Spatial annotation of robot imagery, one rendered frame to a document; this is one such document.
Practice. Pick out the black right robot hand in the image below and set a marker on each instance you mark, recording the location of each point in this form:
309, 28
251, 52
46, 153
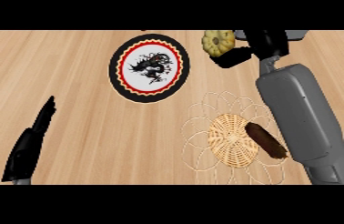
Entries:
266, 44

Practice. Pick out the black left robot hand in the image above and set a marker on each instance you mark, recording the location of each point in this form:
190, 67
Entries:
27, 145

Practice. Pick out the yellow pattypan squash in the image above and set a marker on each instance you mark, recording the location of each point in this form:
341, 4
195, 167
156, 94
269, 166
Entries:
217, 42

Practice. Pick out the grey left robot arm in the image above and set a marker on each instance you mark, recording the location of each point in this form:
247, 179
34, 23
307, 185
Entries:
21, 181

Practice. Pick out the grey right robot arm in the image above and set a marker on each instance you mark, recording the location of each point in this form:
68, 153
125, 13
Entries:
297, 112

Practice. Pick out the black red white dragon plate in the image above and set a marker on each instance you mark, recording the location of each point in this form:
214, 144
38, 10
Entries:
149, 68

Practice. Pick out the woven wicker flower placemat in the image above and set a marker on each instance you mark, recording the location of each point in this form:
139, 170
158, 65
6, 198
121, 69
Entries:
232, 141

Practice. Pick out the dark brown oblong vegetable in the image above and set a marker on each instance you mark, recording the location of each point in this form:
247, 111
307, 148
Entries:
266, 140

